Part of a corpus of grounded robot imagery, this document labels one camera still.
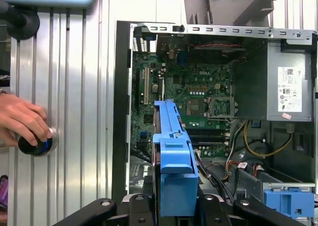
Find blue plastic drive latch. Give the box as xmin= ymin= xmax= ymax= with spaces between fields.
xmin=263 ymin=190 xmax=316 ymax=221

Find metal locking lever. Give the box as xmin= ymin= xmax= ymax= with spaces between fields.
xmin=207 ymin=117 xmax=241 ymax=124

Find hard disk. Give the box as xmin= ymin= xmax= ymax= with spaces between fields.
xmin=151 ymin=99 xmax=201 ymax=218

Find purple cloth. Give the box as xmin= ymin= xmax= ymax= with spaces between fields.
xmin=0 ymin=175 xmax=9 ymax=212

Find round black tool blue ring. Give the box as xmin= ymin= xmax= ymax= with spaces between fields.
xmin=17 ymin=127 xmax=58 ymax=157

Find black cable bundle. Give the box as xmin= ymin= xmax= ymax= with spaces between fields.
xmin=198 ymin=158 xmax=240 ymax=204

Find grey parts rack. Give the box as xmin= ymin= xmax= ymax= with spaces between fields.
xmin=182 ymin=0 xmax=283 ymax=27

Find black open PC case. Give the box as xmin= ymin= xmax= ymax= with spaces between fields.
xmin=111 ymin=20 xmax=318 ymax=226

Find grey power supply unit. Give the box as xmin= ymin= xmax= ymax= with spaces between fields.
xmin=266 ymin=41 xmax=314 ymax=123

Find yellow and black wires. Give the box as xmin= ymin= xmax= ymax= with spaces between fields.
xmin=242 ymin=120 xmax=294 ymax=159

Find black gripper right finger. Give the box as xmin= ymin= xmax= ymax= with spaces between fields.
xmin=198 ymin=193 xmax=306 ymax=226

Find grey metal drive cage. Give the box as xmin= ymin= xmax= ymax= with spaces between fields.
xmin=233 ymin=166 xmax=318 ymax=226

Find metal socket cover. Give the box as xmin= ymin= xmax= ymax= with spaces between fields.
xmin=204 ymin=96 xmax=237 ymax=119

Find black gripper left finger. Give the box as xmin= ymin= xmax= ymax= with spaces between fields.
xmin=51 ymin=193 xmax=156 ymax=226

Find white expansion slot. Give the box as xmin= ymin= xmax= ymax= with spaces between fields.
xmin=143 ymin=67 xmax=150 ymax=105

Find black RAM slot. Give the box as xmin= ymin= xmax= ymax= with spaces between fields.
xmin=185 ymin=128 xmax=227 ymax=137

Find person hand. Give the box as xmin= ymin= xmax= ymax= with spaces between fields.
xmin=0 ymin=93 xmax=54 ymax=147

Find wire bundle with white connector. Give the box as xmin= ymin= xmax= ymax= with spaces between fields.
xmin=225 ymin=158 xmax=249 ymax=185

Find green motherboard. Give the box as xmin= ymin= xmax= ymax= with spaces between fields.
xmin=130 ymin=52 xmax=236 ymax=159

